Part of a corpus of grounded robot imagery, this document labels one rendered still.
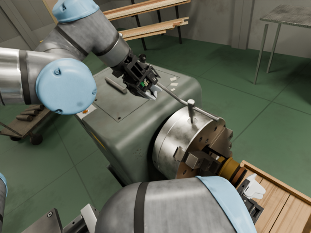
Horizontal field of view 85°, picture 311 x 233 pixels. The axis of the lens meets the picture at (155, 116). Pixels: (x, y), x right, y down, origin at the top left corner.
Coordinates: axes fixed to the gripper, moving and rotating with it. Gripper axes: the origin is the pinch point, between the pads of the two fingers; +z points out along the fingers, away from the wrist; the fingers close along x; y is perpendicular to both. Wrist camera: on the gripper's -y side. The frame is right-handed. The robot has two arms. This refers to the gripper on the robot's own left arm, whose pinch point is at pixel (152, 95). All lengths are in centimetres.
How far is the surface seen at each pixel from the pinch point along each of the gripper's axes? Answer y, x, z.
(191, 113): 14.2, 1.5, 5.1
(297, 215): 50, -5, 45
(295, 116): 24, 101, 187
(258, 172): 34, 2, 47
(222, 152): 23.6, -1.8, 22.4
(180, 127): 12.1, -3.8, 8.0
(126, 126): -2.7, -14.3, 1.1
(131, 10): -302, 170, 106
